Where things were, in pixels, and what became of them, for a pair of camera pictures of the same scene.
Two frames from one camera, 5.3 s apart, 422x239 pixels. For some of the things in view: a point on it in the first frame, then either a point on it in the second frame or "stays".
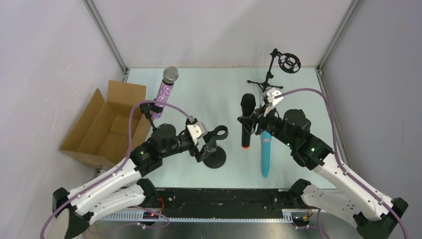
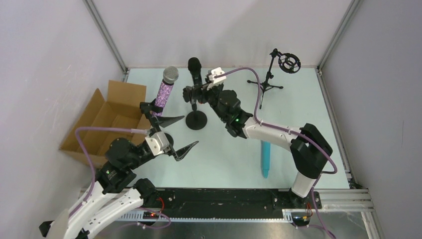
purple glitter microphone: x=170 y=74 stays
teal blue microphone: x=265 y=147 stays
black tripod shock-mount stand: x=288 y=62 stays
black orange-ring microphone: x=248 y=106 → x=194 y=66
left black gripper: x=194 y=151 → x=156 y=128
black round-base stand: x=217 y=159 → x=195 y=119
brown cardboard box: x=102 y=137 stays
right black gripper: x=255 y=120 → x=196 y=93
